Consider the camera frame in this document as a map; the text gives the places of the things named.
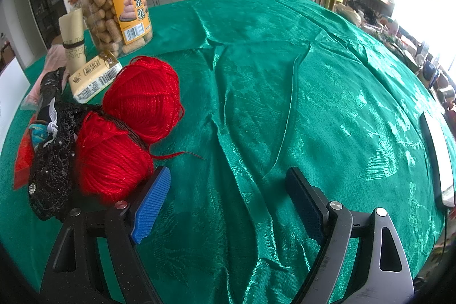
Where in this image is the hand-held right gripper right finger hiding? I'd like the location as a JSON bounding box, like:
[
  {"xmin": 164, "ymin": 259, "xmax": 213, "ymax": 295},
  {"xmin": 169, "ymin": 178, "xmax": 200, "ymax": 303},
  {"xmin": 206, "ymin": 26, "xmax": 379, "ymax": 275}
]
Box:
[{"xmin": 285, "ymin": 167, "xmax": 416, "ymax": 304}]

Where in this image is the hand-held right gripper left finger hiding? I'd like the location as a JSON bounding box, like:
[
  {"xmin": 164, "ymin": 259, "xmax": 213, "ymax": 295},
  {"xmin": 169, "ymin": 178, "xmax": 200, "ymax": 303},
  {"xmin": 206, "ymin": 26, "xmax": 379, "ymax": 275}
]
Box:
[{"xmin": 39, "ymin": 166, "xmax": 172, "ymax": 304}]

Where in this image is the red yarn ball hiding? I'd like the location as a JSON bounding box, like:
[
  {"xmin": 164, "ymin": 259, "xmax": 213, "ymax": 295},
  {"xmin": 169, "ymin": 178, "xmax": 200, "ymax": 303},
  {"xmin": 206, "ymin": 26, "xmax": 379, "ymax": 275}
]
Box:
[
  {"xmin": 76, "ymin": 112, "xmax": 204, "ymax": 205},
  {"xmin": 102, "ymin": 56, "xmax": 185, "ymax": 144}
]

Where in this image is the red foil packet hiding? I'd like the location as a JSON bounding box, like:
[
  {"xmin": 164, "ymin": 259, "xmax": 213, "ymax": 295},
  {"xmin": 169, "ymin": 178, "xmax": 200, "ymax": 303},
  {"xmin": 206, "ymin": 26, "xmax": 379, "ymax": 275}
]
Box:
[{"xmin": 13, "ymin": 113, "xmax": 40, "ymax": 191}]

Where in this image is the black lace cloth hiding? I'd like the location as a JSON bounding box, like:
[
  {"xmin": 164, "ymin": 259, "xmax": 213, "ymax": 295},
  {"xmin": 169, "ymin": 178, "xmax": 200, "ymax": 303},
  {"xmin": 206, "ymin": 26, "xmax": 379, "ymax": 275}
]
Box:
[{"xmin": 28, "ymin": 101, "xmax": 104, "ymax": 222}]

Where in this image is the green satin tablecloth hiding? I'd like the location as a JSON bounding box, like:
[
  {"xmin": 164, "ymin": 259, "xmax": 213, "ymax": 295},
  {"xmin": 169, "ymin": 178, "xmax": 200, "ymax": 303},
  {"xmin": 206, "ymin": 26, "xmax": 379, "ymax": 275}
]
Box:
[{"xmin": 0, "ymin": 0, "xmax": 449, "ymax": 304}]

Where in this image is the teal striped pouch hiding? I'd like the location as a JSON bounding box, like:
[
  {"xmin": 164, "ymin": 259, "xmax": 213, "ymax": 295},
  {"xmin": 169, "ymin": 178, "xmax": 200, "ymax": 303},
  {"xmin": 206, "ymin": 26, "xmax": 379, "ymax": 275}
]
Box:
[{"xmin": 28, "ymin": 124, "xmax": 48, "ymax": 148}]

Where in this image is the cream and gold packet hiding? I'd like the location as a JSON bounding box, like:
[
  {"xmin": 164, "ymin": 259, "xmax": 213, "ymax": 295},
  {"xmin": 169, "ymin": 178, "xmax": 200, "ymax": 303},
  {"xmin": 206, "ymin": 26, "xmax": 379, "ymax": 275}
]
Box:
[{"xmin": 69, "ymin": 50, "xmax": 123, "ymax": 104}]

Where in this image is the white tablet device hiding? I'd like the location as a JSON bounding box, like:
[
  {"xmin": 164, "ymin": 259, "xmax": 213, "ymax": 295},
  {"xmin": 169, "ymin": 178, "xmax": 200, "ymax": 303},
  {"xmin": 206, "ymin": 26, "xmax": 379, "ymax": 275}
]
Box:
[{"xmin": 420, "ymin": 112, "xmax": 456, "ymax": 208}]

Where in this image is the black shiny cloth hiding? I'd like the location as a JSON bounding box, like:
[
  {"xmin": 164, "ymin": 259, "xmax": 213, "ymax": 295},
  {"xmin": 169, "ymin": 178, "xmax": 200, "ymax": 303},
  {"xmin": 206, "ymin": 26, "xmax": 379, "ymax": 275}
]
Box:
[{"xmin": 38, "ymin": 66, "xmax": 70, "ymax": 123}]

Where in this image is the pink cloth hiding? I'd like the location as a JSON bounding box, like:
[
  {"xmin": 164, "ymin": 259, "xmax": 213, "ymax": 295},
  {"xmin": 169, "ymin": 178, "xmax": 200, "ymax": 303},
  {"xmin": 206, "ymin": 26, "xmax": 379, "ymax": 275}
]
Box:
[{"xmin": 21, "ymin": 44, "xmax": 70, "ymax": 110}]

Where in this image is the beige rolled cloth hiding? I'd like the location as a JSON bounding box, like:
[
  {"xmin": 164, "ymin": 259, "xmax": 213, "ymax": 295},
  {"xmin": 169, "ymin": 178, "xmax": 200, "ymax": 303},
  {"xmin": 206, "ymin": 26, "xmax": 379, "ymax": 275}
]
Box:
[{"xmin": 59, "ymin": 8, "xmax": 88, "ymax": 75}]

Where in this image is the white cardboard box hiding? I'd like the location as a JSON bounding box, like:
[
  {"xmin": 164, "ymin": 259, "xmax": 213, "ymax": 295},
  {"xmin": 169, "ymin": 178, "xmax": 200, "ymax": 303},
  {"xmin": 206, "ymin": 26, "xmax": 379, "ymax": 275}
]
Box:
[{"xmin": 0, "ymin": 55, "xmax": 31, "ymax": 127}]

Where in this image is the clutter of household things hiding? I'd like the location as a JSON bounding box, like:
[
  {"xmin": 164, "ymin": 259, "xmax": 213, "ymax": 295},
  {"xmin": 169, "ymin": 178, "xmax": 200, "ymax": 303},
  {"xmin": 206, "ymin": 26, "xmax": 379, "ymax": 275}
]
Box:
[{"xmin": 335, "ymin": 1, "xmax": 456, "ymax": 112}]

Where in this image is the clear plastic snack jar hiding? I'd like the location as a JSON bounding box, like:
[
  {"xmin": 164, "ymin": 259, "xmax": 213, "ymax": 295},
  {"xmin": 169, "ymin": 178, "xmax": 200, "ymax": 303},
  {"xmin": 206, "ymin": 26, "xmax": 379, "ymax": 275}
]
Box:
[{"xmin": 73, "ymin": 0, "xmax": 154, "ymax": 59}]

